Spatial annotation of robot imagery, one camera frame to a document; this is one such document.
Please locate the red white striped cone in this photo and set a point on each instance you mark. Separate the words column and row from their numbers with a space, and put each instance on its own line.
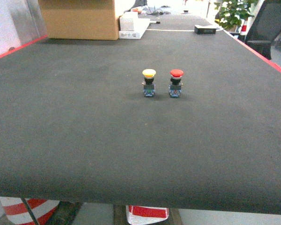
column 141, row 215

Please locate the black rectangular device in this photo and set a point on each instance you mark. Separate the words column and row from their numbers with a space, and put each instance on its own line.
column 203, row 30

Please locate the red mushroom push button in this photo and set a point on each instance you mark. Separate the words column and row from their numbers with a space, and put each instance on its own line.
column 175, row 87

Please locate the yellow mushroom push button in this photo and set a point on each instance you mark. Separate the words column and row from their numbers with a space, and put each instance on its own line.
column 148, row 83

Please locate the red white traffic cone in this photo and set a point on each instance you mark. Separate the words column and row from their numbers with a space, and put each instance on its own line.
column 18, row 214

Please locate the dark grey table mat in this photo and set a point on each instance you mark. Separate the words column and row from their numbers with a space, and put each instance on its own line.
column 76, row 126

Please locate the green potted plant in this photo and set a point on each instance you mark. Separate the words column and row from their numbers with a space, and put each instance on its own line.
column 233, row 12

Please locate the white flat box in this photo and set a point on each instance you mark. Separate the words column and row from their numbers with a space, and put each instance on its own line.
column 141, row 26

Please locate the black office chair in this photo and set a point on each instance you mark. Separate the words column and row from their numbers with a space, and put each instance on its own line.
column 265, row 28

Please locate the brown cardboard box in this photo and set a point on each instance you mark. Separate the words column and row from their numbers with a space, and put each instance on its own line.
column 81, row 19

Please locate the small white box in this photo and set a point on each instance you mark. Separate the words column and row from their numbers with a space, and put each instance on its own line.
column 128, row 21

